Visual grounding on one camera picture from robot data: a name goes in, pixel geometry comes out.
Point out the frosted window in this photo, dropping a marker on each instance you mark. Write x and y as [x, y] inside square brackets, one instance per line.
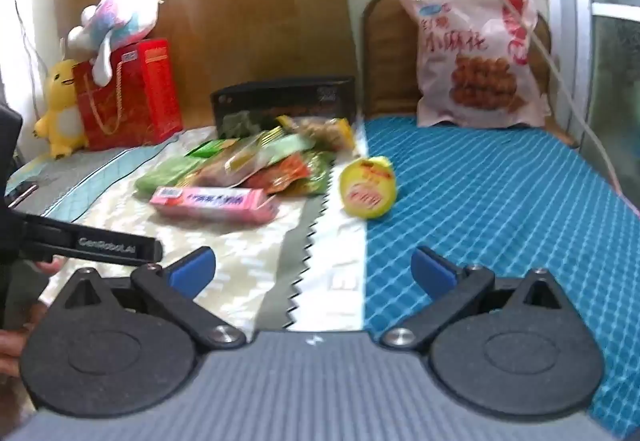
[612, 46]

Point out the yellow plush duck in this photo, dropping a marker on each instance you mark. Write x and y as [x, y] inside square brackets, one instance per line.
[60, 113]

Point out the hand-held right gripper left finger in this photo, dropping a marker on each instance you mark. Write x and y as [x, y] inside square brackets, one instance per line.
[192, 271]

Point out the white and pink plush toy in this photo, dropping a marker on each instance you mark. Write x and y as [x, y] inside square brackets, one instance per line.
[120, 16]

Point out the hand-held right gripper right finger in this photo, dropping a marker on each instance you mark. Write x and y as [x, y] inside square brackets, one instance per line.
[432, 271]

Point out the person's left hand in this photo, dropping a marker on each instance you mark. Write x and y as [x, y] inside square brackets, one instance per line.
[17, 346]

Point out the round yellow snack pouch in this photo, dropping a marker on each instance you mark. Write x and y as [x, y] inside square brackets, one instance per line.
[367, 188]

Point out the blue checked blanket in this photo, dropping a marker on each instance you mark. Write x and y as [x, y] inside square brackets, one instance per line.
[500, 201]

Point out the large pink snack bag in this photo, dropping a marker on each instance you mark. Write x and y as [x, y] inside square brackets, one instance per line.
[475, 61]

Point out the pile of snack packets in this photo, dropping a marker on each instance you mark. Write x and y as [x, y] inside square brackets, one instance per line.
[255, 161]

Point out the red gift box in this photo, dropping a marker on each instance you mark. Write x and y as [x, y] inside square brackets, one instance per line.
[135, 93]

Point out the clear box of snack packets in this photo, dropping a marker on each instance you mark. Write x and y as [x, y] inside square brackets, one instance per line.
[295, 96]

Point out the long pink snack pack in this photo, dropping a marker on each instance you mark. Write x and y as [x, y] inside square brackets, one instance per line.
[215, 203]

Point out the teal striped cloth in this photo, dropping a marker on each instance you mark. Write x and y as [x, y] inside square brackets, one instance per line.
[75, 181]

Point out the beige patterned blanket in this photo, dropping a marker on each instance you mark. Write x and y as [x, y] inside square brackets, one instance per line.
[235, 251]

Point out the wooden board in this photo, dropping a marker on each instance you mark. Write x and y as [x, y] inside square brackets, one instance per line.
[240, 6]

